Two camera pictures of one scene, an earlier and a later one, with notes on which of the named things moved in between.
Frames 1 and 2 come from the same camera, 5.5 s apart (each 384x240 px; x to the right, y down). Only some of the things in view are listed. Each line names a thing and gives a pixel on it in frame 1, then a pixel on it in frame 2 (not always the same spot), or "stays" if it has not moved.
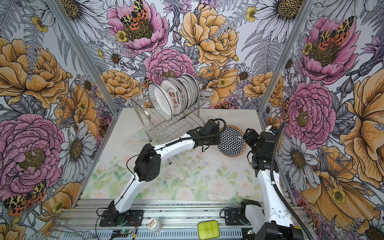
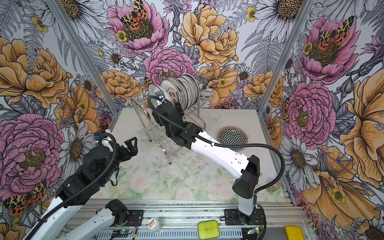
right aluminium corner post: x=300 y=20 stays
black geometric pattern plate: x=232 y=143 stays
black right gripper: x=252 y=135 to x=157 y=117
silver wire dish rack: x=159 y=131 stays
